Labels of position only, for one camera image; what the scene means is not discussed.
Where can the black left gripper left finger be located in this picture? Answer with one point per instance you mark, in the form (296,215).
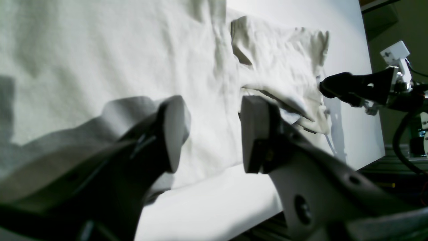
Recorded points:
(102,198)

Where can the beige T-shirt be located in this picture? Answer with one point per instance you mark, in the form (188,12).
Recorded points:
(78,74)

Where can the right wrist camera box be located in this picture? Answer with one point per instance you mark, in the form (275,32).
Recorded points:
(395,53)

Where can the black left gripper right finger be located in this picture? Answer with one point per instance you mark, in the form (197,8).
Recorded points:
(323,199)

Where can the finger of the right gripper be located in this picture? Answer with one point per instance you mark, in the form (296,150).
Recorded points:
(356,89)

